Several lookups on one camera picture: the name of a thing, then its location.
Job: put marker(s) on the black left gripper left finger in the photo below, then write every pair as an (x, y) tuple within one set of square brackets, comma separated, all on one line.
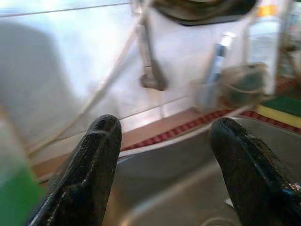
[(87, 176)]

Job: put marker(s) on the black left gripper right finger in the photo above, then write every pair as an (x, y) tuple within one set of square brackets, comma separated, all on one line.
[(254, 183)]

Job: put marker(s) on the green dish soap bottle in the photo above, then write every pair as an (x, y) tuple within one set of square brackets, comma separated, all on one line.
[(14, 193)]

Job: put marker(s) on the stainless steel sink basin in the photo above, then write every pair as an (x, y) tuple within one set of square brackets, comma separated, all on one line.
[(164, 176)]

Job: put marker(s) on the green yellow sponge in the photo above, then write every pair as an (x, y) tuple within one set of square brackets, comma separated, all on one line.
[(282, 110)]

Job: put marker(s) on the clear toothbrush cup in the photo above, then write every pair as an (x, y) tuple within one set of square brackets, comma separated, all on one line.
[(207, 96)]

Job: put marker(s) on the clear measuring cup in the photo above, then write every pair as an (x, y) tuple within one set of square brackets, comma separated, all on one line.
[(247, 84)]

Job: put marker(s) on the white blue toothbrush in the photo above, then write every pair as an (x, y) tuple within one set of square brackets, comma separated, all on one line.
[(219, 54)]

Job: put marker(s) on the white yellow-capped detergent bottle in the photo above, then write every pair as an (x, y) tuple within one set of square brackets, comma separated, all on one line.
[(263, 35)]

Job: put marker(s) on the black hanging pan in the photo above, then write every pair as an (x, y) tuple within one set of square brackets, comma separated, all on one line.
[(200, 16)]

